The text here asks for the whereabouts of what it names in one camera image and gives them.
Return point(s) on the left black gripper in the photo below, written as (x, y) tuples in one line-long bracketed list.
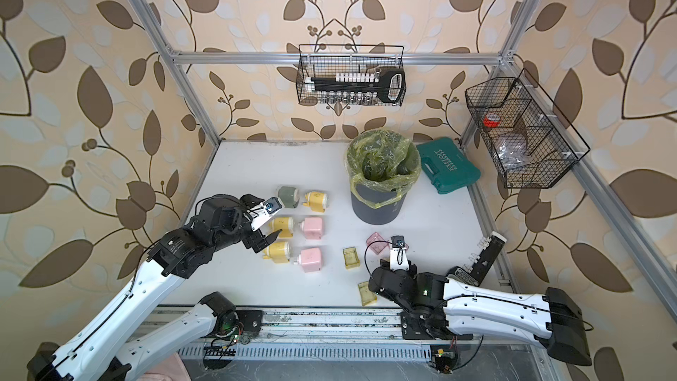
[(258, 240)]

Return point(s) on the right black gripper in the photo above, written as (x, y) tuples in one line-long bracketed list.
[(412, 272)]

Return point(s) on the yellow sharpener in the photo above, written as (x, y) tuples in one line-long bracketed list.
[(283, 226), (278, 252), (316, 201)]

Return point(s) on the green pencil sharpener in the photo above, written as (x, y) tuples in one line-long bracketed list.
[(289, 196)]

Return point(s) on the yellow sharpener front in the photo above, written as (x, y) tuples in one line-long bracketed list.
[(278, 252)]

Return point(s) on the pink transparent shavings tray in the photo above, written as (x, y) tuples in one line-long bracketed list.
[(376, 244)]

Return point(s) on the pink sharpener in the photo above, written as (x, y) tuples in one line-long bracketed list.
[(312, 228), (310, 260)]

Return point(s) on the yellow transparent shavings tray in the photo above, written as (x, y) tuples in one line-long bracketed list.
[(351, 258)]

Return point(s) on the pink sharpener front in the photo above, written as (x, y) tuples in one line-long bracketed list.
[(310, 260)]

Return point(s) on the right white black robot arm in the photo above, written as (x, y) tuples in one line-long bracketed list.
[(437, 307)]

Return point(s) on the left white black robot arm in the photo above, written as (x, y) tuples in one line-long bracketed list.
[(103, 350)]

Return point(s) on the grey trash bin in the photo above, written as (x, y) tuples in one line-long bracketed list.
[(377, 203)]

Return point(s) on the green plastic bin liner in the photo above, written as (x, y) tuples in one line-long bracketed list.
[(382, 155)]

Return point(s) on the green plastic tool case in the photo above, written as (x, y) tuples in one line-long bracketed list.
[(446, 166)]

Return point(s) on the socket set holder black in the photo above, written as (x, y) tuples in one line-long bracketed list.
[(384, 87)]

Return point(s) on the pink cloth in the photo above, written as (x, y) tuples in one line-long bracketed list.
[(171, 369)]

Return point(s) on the clear plastic bag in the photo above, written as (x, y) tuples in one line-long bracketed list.
[(512, 150)]

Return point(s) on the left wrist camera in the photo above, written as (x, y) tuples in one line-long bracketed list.
[(262, 213)]

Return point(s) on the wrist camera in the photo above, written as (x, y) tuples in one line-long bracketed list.
[(262, 213), (399, 263)]

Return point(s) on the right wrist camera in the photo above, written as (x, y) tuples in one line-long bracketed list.
[(399, 263)]

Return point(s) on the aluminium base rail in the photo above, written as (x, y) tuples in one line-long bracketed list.
[(341, 324)]

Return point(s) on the slotted grey cable duct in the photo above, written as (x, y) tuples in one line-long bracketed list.
[(333, 352)]

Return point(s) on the black wire basket back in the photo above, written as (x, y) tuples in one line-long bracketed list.
[(326, 58)]

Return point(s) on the black wire basket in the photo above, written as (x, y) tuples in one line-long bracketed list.
[(555, 146), (326, 58)]

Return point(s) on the black wire basket right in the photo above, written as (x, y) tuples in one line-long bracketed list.
[(555, 146)]

